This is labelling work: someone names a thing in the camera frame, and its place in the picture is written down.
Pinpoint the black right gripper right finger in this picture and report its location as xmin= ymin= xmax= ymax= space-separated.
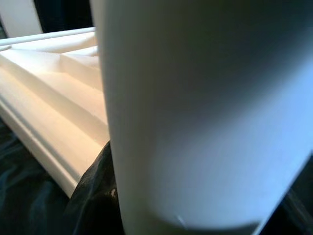
xmin=256 ymin=190 xmax=313 ymax=235

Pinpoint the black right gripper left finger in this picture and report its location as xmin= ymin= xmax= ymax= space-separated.
xmin=61 ymin=141 xmax=124 ymax=235

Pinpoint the white plastic children table top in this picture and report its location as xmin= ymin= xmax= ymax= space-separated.
xmin=0 ymin=26 xmax=111 ymax=199

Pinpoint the black shiny table cloth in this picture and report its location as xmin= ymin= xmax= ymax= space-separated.
xmin=0 ymin=0 xmax=313 ymax=235

